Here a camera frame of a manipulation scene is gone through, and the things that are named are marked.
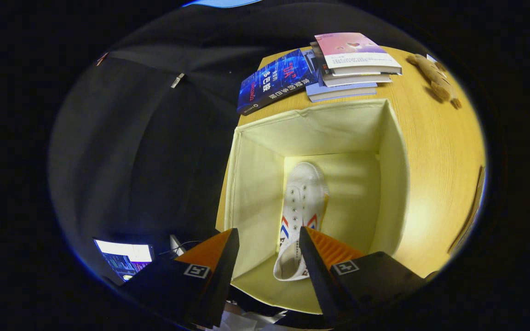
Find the pale blue book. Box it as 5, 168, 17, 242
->
305, 48, 378, 103

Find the computer monitor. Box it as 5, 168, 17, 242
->
92, 237, 156, 282

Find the beige fabric storage box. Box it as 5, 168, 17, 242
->
225, 98, 410, 314

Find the brown plush toy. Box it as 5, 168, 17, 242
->
406, 53, 462, 109

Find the white side desk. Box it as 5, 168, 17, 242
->
169, 234, 187, 257

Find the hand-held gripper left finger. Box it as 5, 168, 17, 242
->
117, 228, 240, 328

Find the dark blue book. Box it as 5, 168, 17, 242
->
236, 48, 318, 116

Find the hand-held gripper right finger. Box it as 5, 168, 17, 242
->
299, 226, 427, 325

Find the white canvas shoe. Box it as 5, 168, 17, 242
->
273, 161, 329, 281

